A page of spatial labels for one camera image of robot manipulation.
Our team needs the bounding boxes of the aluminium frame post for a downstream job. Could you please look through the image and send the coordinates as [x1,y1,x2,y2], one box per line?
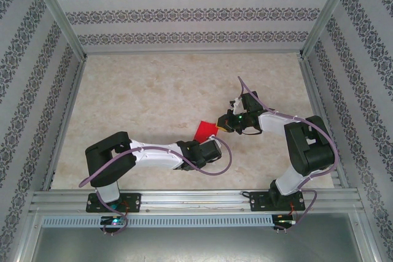
[9,209,42,262]
[349,211,384,262]
[26,0,87,60]
[299,0,360,59]

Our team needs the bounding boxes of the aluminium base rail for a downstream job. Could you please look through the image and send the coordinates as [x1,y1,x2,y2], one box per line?
[29,190,365,214]

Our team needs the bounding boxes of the grey metal sheet panel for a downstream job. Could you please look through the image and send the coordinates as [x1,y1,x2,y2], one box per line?
[30,227,374,262]

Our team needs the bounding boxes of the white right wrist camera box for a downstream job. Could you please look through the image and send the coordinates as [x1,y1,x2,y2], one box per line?
[230,98,244,115]

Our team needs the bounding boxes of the grey slotted cable duct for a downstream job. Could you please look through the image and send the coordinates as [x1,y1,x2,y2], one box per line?
[41,215,274,228]

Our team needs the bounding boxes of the aluminium frame crossbeam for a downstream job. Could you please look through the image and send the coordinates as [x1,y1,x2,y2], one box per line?
[82,47,303,56]

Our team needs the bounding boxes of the aluminium frame side rail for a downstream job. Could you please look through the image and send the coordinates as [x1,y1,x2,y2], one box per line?
[41,59,87,191]
[299,58,349,189]

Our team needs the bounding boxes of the red paper sheet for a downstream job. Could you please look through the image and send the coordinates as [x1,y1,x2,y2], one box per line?
[192,120,219,142]

